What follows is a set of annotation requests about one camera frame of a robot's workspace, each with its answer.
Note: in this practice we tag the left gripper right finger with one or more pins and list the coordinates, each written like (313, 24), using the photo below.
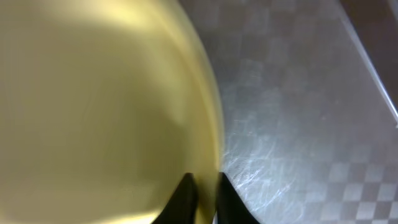
(230, 208)

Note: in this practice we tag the brown serving tray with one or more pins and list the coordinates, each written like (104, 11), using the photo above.
(309, 138)

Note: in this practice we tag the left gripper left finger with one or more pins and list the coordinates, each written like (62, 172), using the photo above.
(182, 205)

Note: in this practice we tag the yellow plate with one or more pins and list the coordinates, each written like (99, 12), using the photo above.
(105, 106)

